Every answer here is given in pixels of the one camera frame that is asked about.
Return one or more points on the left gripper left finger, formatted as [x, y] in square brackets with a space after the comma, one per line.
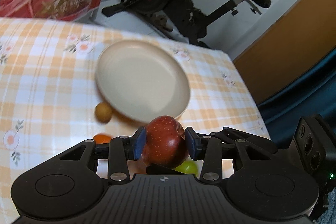
[129, 146]

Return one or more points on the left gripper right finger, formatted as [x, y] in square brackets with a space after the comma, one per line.
[197, 143]

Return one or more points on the dark red apple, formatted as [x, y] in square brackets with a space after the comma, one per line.
[165, 143]

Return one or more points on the orange plaid floral tablecloth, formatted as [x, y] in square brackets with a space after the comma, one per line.
[49, 95]

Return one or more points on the small brown longan fruit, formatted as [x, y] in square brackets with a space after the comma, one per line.
[103, 112]

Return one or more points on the beige ceramic bowl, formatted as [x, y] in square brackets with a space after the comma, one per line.
[142, 81]

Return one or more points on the orange mandarin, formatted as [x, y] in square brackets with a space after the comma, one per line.
[102, 138]

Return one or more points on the green apple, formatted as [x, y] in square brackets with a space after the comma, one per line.
[188, 167]

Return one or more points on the wooden door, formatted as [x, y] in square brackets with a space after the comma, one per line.
[292, 45]

